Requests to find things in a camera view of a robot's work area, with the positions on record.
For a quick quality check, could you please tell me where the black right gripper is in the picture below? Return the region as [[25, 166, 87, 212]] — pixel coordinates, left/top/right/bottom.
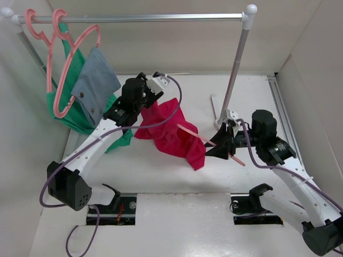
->
[[204, 121, 262, 160]]

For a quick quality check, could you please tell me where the red t shirt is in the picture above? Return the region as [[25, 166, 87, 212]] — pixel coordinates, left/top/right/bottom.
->
[[135, 98, 206, 171]]

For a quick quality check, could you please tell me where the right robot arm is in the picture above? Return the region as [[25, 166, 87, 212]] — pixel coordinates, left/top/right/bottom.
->
[[205, 110, 342, 256]]

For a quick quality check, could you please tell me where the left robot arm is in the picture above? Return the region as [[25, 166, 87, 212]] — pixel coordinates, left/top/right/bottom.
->
[[47, 73, 170, 213]]

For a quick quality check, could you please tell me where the green t shirt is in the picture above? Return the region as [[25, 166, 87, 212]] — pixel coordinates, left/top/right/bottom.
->
[[46, 22, 134, 154]]

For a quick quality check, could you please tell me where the pink hanger with clothes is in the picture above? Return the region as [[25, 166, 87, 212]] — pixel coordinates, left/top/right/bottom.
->
[[53, 9, 101, 119]]

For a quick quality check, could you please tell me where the blue denim garment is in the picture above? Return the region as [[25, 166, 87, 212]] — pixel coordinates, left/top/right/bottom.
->
[[71, 47, 121, 129]]

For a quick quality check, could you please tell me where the metal clothes rack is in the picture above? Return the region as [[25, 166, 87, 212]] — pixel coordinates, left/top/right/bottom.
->
[[1, 4, 257, 128]]

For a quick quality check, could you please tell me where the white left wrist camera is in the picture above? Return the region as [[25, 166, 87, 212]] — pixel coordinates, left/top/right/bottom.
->
[[146, 72, 170, 94]]

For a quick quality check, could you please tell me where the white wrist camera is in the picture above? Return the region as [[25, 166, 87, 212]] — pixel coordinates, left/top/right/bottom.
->
[[226, 109, 241, 137], [146, 72, 170, 94]]

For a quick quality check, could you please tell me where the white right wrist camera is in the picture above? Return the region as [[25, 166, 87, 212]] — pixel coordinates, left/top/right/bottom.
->
[[226, 109, 241, 137]]

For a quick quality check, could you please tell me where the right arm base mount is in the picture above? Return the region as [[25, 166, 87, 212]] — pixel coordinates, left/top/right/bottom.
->
[[229, 183, 284, 225]]

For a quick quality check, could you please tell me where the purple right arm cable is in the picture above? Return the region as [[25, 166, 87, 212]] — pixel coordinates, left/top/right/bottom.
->
[[238, 119, 343, 254]]

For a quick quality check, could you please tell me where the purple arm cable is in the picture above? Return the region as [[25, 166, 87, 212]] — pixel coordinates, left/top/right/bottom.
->
[[39, 71, 183, 257], [238, 119, 343, 254]]

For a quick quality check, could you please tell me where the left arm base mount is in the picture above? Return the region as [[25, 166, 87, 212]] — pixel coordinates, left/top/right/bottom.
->
[[86, 184, 137, 226]]

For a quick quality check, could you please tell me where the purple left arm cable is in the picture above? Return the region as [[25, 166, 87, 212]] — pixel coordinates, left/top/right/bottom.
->
[[39, 71, 183, 257]]

